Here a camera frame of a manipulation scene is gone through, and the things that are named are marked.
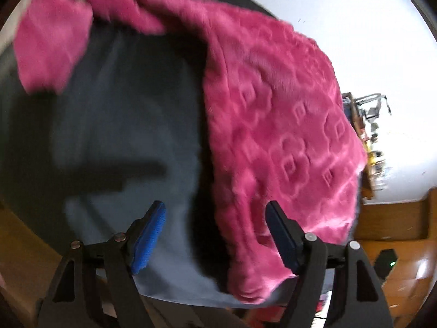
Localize pink fleece garment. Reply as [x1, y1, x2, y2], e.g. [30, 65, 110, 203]
[13, 0, 366, 304]

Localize wooden desk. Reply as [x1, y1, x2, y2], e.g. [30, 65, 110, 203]
[341, 93, 387, 200]

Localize dark grey table cloth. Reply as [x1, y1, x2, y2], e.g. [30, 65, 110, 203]
[1, 0, 295, 307]

